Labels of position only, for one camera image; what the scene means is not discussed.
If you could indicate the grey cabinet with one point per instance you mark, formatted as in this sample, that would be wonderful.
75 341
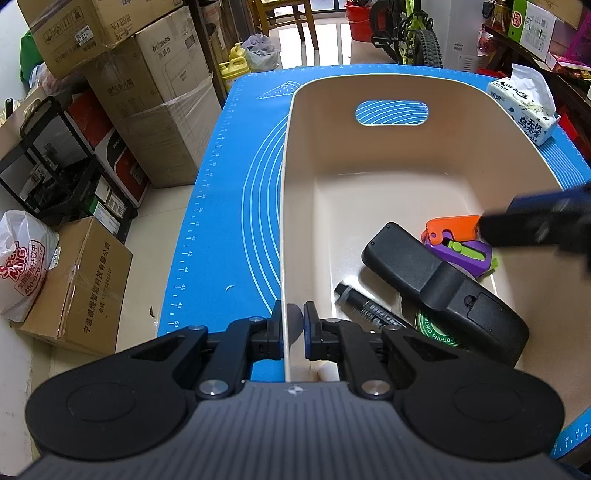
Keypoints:
480 53

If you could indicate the large taped cardboard box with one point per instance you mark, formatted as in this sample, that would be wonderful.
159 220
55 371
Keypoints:
157 110

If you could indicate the beige plastic bin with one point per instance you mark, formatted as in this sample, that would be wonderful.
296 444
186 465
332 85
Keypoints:
392 157

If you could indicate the white plastic bag red print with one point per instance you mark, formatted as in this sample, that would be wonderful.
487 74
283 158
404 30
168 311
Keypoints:
23 263

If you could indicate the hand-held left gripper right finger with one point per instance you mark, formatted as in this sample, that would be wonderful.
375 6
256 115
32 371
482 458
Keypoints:
308 332

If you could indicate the green white small box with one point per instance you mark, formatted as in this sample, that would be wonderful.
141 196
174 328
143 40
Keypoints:
110 201

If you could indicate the green bag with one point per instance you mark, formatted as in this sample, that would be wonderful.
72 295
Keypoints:
31 60

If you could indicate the yellow oil jug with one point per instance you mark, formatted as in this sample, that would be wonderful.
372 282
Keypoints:
238 50
233 74

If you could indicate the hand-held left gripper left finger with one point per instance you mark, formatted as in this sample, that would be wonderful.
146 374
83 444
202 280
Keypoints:
277 332

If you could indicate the black marker pen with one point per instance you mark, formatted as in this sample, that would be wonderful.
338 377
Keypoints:
364 309

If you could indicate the red bucket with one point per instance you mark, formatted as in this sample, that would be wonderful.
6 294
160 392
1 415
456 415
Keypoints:
360 21

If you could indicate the orange purple toy knife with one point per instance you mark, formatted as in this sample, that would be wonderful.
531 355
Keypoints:
450 227

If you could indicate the green black bicycle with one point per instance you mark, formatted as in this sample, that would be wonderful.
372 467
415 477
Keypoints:
415 32

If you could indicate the grey plastic bag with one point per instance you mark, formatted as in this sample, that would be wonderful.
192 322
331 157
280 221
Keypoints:
261 50

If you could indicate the red and white appliance box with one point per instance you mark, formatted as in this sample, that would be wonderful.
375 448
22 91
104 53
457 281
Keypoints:
120 161

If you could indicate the blue silicone mat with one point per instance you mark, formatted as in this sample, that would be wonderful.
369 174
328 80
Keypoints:
240 184

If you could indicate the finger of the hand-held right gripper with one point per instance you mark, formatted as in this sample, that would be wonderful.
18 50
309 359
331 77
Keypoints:
521 226

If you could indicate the green white carton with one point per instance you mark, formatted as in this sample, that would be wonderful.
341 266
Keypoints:
531 23

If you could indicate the black metal shelf rack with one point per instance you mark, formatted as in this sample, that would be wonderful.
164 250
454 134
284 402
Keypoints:
55 184

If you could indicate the low cardboard box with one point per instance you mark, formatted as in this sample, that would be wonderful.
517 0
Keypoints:
78 286

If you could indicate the black remote device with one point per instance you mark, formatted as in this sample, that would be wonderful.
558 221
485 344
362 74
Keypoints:
415 263

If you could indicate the white tissue pack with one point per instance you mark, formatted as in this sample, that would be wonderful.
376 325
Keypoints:
526 110

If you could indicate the wooden chair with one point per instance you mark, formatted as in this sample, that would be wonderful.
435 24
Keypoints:
286 18

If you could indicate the green round ointment tin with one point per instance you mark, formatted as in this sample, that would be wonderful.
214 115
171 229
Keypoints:
434 330

